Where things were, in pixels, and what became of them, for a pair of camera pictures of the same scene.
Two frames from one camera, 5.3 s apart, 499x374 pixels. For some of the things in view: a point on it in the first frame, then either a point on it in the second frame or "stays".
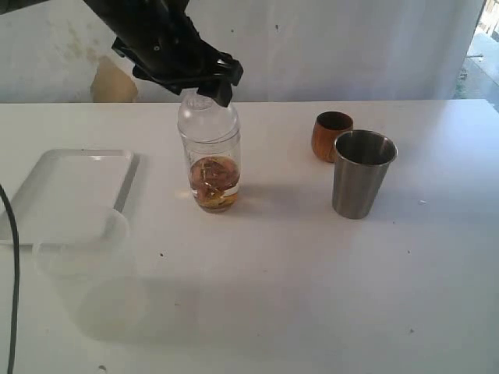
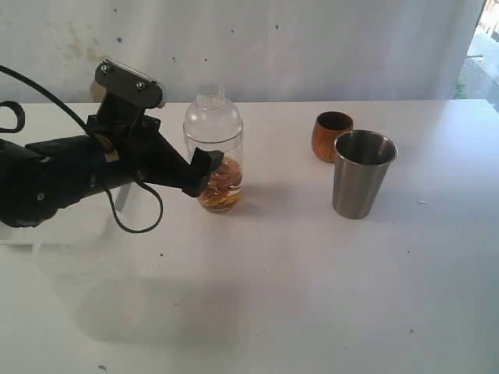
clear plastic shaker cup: x=214 y=173 stays
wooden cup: x=327 y=127 stays
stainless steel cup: x=361 y=161 stays
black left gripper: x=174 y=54 to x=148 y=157
